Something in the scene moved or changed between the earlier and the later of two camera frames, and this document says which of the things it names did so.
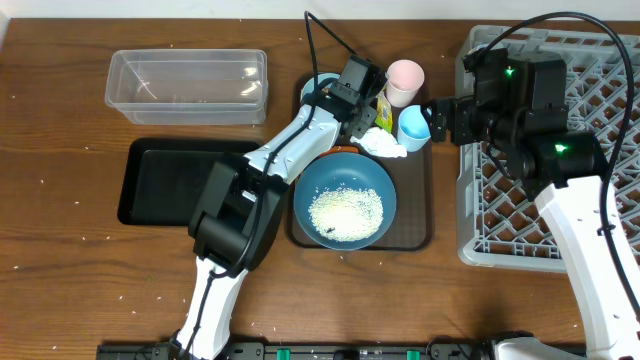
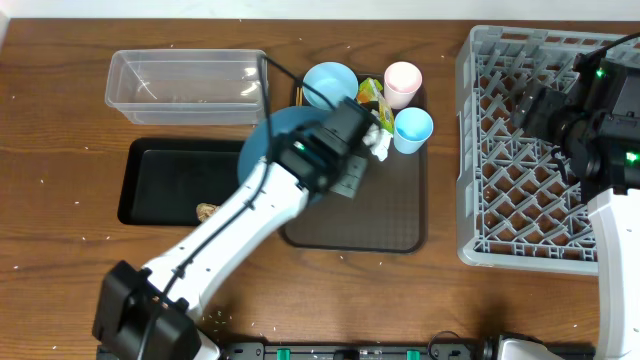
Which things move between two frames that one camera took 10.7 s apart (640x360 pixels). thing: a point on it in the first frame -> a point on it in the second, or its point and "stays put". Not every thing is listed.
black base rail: [299, 351] stays put
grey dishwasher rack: [501, 226] stays put
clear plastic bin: [188, 86] stays put
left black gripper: [360, 120] -> [364, 145]
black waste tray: [163, 181] stays put
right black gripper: [460, 110] -> [538, 103]
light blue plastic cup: [413, 131] stays put
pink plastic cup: [405, 78] stays put
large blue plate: [344, 200] -> [257, 147]
